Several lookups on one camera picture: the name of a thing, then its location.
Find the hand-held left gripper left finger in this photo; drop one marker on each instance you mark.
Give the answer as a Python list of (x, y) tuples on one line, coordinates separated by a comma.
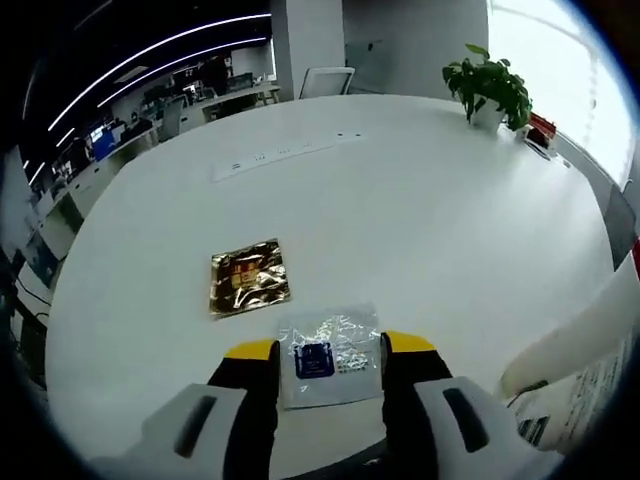
[(245, 400)]

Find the white table socket panel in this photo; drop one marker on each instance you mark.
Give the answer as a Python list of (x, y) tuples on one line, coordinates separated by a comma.
[(290, 157)]

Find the blue box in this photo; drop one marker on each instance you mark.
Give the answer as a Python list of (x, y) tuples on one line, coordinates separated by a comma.
[(106, 148)]

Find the white-framed chair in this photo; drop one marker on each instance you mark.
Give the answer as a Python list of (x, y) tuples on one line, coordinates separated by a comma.
[(327, 82)]

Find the gold skincare sachet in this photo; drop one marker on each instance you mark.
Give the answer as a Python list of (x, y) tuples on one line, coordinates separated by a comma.
[(250, 277)]

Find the white blue skincare sachet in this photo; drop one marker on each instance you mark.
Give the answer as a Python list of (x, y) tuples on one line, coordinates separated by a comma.
[(330, 360)]

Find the grey swivel chair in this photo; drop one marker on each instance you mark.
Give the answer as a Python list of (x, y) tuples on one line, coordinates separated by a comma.
[(171, 117)]

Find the green potted plant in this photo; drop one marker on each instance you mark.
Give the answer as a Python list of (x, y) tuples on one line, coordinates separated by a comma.
[(487, 85)]

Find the white column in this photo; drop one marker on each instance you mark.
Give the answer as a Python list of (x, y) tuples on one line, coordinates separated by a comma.
[(307, 45)]

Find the white skincare tube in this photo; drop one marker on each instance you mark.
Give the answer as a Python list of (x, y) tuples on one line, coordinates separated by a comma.
[(575, 340)]

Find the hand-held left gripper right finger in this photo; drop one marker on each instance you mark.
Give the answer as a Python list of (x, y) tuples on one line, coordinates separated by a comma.
[(405, 400)]

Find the red box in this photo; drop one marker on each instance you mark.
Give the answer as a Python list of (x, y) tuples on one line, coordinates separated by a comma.
[(542, 131)]

